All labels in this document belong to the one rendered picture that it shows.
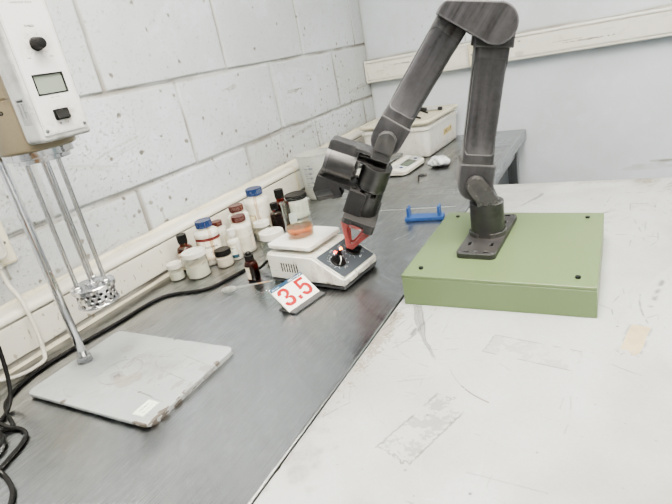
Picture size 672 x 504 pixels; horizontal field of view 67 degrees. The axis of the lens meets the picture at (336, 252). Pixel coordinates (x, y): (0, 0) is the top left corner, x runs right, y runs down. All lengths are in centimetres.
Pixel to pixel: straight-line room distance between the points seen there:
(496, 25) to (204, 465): 76
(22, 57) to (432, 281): 67
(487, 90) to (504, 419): 53
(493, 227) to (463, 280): 15
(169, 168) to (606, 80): 165
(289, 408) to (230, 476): 13
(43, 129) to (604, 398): 78
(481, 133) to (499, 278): 26
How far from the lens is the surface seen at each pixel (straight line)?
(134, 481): 73
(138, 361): 96
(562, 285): 85
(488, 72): 92
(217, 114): 157
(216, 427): 75
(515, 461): 62
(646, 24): 223
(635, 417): 69
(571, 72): 229
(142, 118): 137
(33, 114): 77
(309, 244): 104
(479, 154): 94
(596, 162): 236
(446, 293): 89
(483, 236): 99
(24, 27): 79
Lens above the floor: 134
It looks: 21 degrees down
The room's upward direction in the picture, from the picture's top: 11 degrees counter-clockwise
